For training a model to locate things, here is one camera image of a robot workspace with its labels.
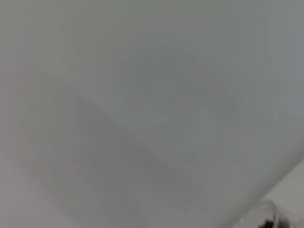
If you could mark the clear glass cup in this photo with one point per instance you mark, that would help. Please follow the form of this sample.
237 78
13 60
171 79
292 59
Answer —
273 209

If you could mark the coffee bean pile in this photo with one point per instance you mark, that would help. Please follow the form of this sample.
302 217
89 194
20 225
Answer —
269 223

